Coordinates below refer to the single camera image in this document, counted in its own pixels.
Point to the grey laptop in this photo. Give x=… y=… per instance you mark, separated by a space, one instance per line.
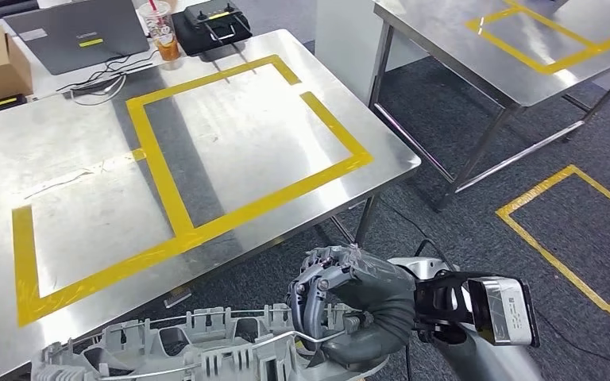
x=73 y=37

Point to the yellow floor tape square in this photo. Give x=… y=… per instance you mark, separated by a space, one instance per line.
x=549 y=255

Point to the steel workbench with tape outlines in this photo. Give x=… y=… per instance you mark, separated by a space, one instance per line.
x=73 y=236

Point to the white desk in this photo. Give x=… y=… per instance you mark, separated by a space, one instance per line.
x=52 y=84

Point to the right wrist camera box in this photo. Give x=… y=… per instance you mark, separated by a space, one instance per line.
x=499 y=310

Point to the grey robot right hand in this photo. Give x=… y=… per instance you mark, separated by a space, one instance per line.
x=378 y=279

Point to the black remote controller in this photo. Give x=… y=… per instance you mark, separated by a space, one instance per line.
x=210 y=26

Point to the grey plastic wheel cover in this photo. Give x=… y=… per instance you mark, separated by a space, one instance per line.
x=263 y=368

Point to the steel table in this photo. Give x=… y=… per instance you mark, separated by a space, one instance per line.
x=442 y=42

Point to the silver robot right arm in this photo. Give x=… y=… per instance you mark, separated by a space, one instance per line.
x=378 y=326

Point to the plastic drink cup red straw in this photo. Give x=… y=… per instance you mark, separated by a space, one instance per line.
x=162 y=37

